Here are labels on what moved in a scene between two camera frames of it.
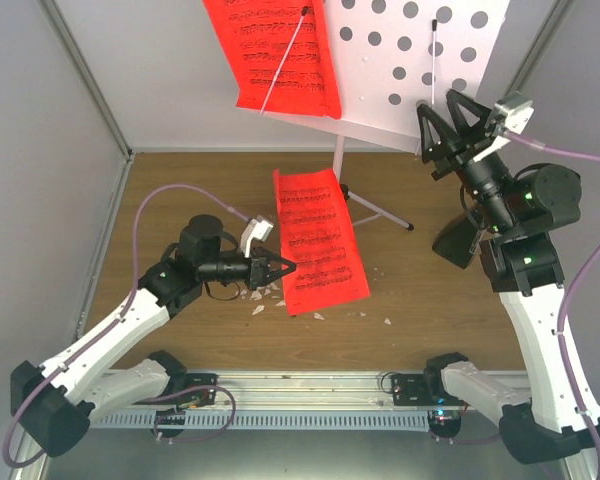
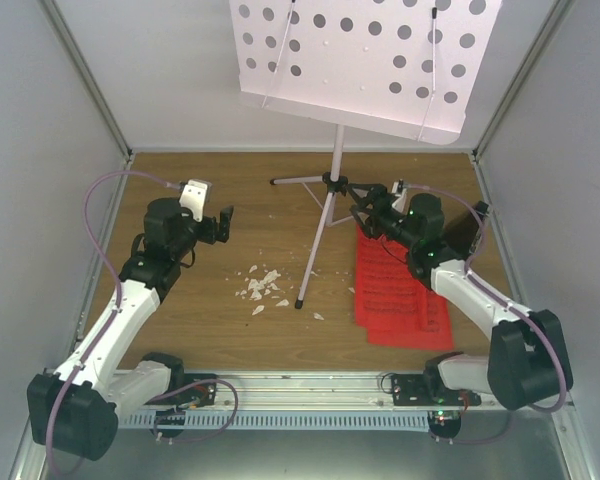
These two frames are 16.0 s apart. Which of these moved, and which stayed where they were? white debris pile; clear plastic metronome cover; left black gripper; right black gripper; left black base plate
Moved: right black gripper; left black gripper
Stayed: left black base plate; clear plastic metronome cover; white debris pile
